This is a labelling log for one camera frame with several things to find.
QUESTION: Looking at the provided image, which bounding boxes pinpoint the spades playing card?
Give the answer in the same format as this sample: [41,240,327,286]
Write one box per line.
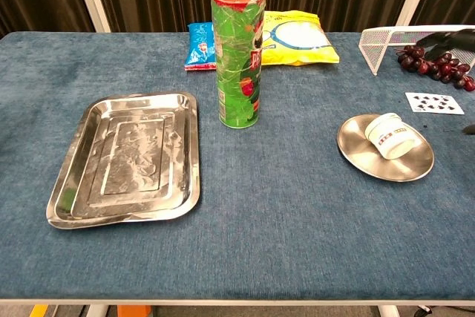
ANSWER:
[404,91,465,116]

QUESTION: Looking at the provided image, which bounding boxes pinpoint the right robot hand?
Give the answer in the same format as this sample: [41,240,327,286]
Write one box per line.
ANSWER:
[415,28,475,136]

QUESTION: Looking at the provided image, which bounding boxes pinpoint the dark red grape bunch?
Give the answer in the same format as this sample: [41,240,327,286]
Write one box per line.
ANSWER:
[395,45,475,92]

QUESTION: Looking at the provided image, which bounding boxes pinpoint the small white cup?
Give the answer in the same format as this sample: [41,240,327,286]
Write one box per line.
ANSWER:
[364,112,416,161]

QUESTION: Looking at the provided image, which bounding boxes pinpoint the white wire mesh basket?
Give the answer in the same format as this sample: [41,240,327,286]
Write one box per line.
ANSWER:
[358,24,475,76]

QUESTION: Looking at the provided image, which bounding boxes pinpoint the black floor cable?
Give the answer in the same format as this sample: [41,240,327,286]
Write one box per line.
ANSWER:
[415,304,475,316]

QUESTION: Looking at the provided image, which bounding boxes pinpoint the green chips can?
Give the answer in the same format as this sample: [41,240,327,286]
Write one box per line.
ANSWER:
[209,0,268,130]

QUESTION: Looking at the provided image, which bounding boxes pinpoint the rectangular steel tray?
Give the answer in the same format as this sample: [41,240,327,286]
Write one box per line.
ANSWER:
[45,91,202,229]

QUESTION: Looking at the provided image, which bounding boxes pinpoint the yellow snack bag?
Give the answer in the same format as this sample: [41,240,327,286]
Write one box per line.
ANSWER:
[261,10,341,68]

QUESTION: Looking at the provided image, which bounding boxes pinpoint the round steel plate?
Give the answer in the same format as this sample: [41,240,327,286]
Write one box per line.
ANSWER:
[336,113,436,183]

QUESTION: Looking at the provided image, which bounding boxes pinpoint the blue table cloth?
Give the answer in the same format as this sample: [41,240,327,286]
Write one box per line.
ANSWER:
[0,30,475,301]

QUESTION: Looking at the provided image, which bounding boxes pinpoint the white table frame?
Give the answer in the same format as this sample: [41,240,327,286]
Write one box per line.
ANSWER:
[0,297,475,317]

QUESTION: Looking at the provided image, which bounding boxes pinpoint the blue snack bag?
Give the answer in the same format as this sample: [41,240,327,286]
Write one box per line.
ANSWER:
[183,21,217,72]

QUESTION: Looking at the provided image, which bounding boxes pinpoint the orange plastic object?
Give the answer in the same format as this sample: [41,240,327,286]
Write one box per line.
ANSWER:
[117,305,152,317]

